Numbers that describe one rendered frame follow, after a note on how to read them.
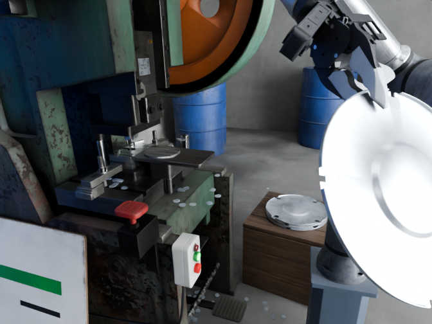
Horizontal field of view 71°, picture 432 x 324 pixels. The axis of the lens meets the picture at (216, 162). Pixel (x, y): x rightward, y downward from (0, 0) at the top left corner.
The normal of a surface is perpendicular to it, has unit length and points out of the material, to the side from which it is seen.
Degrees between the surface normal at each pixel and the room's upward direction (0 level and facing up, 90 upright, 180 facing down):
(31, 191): 74
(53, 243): 78
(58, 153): 90
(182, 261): 90
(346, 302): 90
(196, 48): 90
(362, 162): 55
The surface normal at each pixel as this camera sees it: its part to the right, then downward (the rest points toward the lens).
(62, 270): -0.32, 0.14
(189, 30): -0.36, 0.34
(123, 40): 0.94, 0.11
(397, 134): 0.33, -0.28
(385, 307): -0.02, -0.93
